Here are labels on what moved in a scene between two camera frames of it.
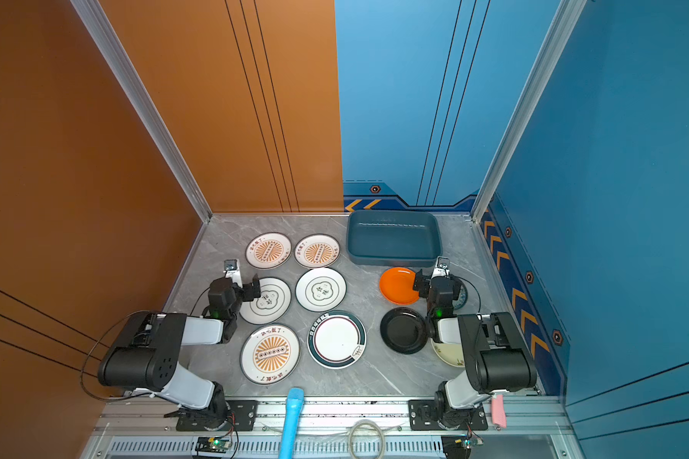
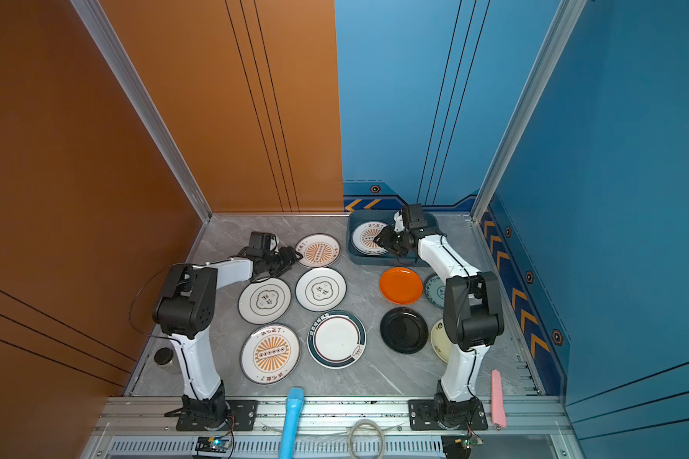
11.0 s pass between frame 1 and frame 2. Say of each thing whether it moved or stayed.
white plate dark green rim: stayed
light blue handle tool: stayed
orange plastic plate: stayed
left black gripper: moved
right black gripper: moved
